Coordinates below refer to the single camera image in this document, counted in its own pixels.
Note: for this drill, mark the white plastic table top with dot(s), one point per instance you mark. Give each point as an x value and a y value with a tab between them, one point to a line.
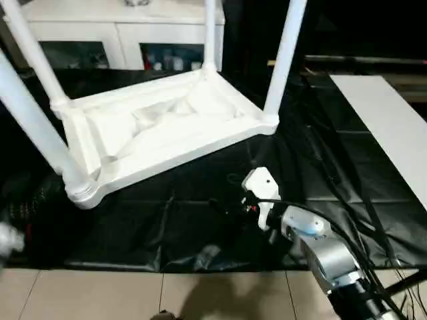
166	126

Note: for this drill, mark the long black bar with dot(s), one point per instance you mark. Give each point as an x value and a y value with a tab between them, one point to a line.
367	59

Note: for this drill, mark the small yellow-brown block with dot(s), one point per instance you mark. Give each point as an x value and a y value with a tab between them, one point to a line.
271	62

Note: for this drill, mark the white flat board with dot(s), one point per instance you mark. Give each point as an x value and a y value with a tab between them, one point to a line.
383	126

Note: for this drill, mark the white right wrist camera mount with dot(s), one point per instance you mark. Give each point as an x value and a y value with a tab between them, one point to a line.
262	183

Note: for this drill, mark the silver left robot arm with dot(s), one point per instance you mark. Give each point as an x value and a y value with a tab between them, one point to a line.
10	240

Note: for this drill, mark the white cabinet with glass doors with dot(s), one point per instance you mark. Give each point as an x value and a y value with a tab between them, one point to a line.
126	26

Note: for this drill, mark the black metal stand leg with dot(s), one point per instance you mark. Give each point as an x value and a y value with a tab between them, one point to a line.
403	283

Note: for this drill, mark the white plastic table leg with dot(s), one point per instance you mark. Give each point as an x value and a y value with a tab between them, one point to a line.
33	50
283	60
40	133
210	33

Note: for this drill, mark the black work mat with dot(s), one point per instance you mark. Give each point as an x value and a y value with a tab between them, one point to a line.
200	226

